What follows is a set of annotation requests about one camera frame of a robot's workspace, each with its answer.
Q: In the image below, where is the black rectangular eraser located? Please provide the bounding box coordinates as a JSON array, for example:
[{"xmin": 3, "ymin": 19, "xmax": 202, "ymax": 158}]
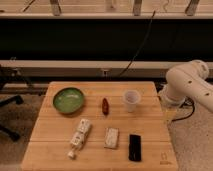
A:
[{"xmin": 128, "ymin": 134, "xmax": 142, "ymax": 162}]

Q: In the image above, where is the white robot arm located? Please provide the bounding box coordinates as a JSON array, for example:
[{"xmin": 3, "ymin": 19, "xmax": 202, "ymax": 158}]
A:
[{"xmin": 159, "ymin": 60, "xmax": 213, "ymax": 112}]

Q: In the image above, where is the dark red small object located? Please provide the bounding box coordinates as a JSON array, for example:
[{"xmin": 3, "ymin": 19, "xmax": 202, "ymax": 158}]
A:
[{"xmin": 102, "ymin": 98, "xmax": 109, "ymax": 115}]

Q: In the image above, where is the green bowl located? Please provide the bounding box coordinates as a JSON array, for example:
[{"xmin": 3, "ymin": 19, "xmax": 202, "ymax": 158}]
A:
[{"xmin": 53, "ymin": 87, "xmax": 85, "ymax": 114}]

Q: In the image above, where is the white power strip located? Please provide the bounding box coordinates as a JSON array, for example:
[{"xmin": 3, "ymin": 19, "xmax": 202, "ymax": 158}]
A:
[{"xmin": 68, "ymin": 119, "xmax": 91, "ymax": 159}]

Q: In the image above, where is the wooden table board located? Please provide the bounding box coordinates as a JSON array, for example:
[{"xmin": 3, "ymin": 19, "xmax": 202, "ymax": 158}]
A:
[{"xmin": 21, "ymin": 82, "xmax": 178, "ymax": 171}]

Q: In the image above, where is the white rectangular packet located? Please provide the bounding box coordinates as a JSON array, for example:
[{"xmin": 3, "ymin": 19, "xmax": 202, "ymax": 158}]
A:
[{"xmin": 104, "ymin": 127, "xmax": 119, "ymax": 149}]

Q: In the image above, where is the black office chair base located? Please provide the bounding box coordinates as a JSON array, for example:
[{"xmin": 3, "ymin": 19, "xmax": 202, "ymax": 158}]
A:
[{"xmin": 0, "ymin": 64, "xmax": 25, "ymax": 142}]

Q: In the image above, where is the white wall outlet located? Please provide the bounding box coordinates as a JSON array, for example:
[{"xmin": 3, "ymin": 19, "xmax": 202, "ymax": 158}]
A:
[{"xmin": 101, "ymin": 68, "xmax": 110, "ymax": 77}]

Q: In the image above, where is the black floor cable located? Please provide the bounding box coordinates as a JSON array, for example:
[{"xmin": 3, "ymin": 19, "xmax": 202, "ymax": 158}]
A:
[{"xmin": 171, "ymin": 97, "xmax": 196, "ymax": 123}]

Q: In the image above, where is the black hanging cable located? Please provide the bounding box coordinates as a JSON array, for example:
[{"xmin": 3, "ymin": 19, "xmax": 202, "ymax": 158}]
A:
[{"xmin": 118, "ymin": 9, "xmax": 157, "ymax": 78}]

